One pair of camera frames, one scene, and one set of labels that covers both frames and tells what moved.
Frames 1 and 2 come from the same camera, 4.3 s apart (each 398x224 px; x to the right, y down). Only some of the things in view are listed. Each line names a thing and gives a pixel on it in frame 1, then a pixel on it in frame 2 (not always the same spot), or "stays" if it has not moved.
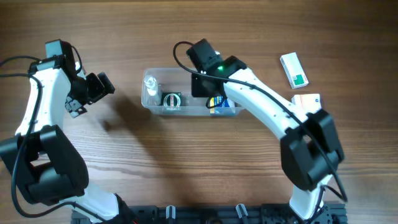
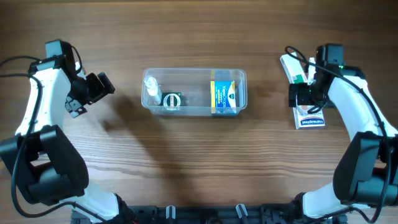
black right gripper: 202,86 -> 297,96
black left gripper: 101,84 stays
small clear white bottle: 153,94 stays
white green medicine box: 294,70 stays
